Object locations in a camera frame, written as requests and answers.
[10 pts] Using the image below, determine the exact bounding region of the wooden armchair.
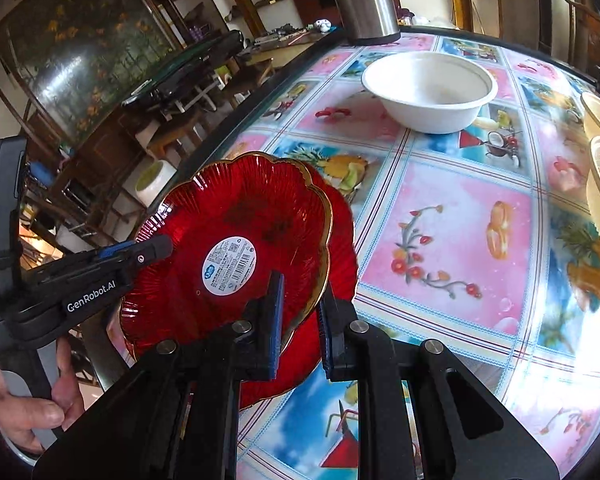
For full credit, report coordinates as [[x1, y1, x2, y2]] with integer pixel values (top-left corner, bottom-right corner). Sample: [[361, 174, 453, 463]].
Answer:
[[562, 0, 600, 76]]

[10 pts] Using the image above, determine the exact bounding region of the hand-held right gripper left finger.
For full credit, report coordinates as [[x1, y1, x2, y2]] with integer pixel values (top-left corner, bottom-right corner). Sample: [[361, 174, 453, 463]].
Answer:
[[32, 271, 286, 480]]

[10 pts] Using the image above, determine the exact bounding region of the black mahjong table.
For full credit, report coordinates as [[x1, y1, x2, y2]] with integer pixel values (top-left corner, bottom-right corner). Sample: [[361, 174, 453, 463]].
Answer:
[[122, 30, 246, 111]]

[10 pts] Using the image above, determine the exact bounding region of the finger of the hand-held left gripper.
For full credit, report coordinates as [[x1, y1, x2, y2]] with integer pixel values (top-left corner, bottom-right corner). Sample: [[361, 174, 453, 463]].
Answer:
[[94, 241, 137, 263], [100, 234, 174, 282]]

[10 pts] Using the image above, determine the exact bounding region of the wooden stool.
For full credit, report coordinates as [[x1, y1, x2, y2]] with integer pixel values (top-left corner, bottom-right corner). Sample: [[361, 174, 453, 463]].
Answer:
[[147, 115, 206, 161]]

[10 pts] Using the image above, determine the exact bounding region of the red glass plate with sticker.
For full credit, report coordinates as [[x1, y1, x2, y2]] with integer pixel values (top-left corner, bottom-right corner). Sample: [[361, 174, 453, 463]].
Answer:
[[119, 152, 333, 361]]

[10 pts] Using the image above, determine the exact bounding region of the white disposable bowl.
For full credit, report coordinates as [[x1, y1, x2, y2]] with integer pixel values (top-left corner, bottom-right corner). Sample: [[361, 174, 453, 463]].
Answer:
[[361, 51, 499, 135]]

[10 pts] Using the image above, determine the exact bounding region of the white cylindrical bin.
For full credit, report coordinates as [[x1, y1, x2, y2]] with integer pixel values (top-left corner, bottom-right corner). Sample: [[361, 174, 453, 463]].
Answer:
[[134, 160, 178, 206]]

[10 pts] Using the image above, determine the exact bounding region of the person's left hand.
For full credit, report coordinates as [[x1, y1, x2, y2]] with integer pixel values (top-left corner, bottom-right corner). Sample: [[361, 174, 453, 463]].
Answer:
[[0, 337, 83, 456]]

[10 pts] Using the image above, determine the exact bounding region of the stainless steel thermos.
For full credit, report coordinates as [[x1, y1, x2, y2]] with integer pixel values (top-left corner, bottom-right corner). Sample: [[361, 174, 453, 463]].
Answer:
[[325, 0, 401, 46]]

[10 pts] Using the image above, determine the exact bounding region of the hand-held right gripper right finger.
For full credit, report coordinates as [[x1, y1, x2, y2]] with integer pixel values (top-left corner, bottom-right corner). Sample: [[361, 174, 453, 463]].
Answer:
[[317, 292, 566, 480]]

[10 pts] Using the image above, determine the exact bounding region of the floral wall painting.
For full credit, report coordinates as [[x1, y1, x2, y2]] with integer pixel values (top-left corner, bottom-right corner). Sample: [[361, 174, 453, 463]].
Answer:
[[0, 0, 176, 146]]

